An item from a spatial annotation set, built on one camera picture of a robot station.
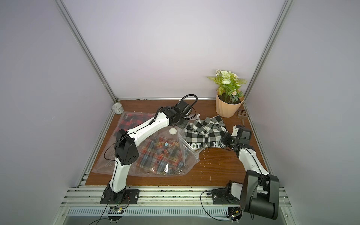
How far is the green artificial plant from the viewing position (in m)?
0.91

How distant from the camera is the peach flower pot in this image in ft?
3.18

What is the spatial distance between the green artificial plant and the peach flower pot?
0.11 feet
